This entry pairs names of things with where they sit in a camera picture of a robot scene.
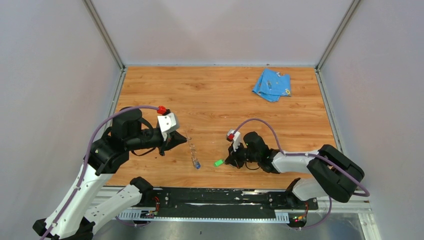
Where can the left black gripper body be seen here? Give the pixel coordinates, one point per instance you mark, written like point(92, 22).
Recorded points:
point(162, 149)

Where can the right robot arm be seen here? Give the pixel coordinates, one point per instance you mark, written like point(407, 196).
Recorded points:
point(332, 173)

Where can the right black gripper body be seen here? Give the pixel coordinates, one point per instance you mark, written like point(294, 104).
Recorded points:
point(242, 153)

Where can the key with green tag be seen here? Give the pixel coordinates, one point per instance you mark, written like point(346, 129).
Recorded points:
point(219, 162)

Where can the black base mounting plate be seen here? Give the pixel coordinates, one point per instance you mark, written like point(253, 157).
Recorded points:
point(221, 203)

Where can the folded blue cloth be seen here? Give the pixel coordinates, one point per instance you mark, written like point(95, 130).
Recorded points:
point(271, 85)

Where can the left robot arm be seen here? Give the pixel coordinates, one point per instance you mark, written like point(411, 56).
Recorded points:
point(75, 218)

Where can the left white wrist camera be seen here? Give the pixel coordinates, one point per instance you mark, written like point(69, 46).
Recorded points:
point(167, 124)

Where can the key with blue tag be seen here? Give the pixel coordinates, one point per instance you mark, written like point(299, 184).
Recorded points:
point(197, 165)

